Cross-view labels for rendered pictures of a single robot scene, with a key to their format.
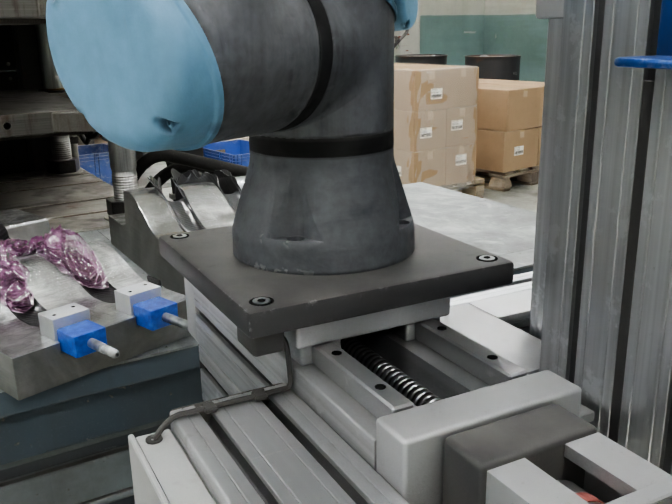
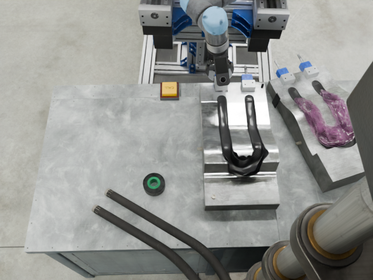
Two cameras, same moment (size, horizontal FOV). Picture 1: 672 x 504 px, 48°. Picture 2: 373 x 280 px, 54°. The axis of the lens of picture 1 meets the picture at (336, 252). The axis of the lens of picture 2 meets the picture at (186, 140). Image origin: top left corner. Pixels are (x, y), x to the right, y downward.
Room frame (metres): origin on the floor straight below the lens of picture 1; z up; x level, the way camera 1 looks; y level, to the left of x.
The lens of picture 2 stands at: (1.98, 0.37, 2.09)
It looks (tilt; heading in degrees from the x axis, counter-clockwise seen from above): 62 degrees down; 210
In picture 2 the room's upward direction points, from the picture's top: straight up
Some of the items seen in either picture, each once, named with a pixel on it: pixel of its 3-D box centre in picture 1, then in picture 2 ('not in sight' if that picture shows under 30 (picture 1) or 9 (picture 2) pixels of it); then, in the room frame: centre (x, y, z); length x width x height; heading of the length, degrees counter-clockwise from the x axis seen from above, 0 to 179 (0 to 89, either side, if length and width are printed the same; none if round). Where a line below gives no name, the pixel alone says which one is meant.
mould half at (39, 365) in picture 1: (16, 284); (326, 120); (1.06, 0.48, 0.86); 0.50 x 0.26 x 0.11; 48
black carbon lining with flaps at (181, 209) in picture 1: (214, 204); (241, 129); (1.30, 0.21, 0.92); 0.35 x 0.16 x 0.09; 31
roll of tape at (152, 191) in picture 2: not in sight; (154, 184); (1.61, 0.02, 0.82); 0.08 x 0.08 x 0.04
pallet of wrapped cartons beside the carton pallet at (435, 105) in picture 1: (390, 129); not in sight; (5.59, -0.41, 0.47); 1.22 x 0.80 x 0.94; 35
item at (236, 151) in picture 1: (238, 162); not in sight; (5.14, 0.66, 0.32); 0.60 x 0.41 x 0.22; 37
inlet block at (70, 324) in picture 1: (86, 340); (305, 65); (0.85, 0.30, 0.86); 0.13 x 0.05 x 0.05; 48
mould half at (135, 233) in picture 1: (217, 228); (236, 140); (1.32, 0.21, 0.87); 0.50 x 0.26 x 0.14; 31
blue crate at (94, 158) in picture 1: (69, 168); not in sight; (4.79, 1.70, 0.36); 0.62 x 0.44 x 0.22; 121
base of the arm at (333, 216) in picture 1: (322, 188); not in sight; (0.61, 0.01, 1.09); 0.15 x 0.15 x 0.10
